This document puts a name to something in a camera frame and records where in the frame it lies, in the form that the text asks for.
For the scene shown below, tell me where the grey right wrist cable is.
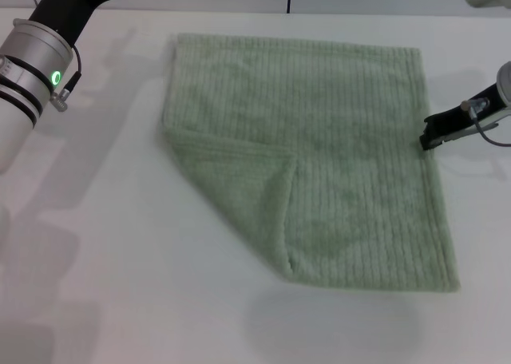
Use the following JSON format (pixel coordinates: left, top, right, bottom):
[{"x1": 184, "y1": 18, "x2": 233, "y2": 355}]
[{"x1": 461, "y1": 98, "x2": 511, "y2": 148}]

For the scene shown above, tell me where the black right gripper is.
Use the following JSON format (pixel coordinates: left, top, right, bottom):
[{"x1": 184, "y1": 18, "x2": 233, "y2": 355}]
[{"x1": 419, "y1": 85, "x2": 505, "y2": 152}]

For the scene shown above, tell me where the pale green ribbed towel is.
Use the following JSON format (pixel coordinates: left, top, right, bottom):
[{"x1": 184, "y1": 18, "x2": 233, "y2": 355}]
[{"x1": 157, "y1": 32, "x2": 462, "y2": 294}]

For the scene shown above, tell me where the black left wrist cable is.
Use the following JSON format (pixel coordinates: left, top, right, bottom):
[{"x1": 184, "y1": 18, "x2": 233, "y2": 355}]
[{"x1": 50, "y1": 45, "x2": 84, "y2": 112}]

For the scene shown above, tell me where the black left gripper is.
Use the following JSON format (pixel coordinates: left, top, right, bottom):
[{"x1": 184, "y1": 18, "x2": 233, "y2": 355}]
[{"x1": 28, "y1": 0, "x2": 129, "y2": 48}]

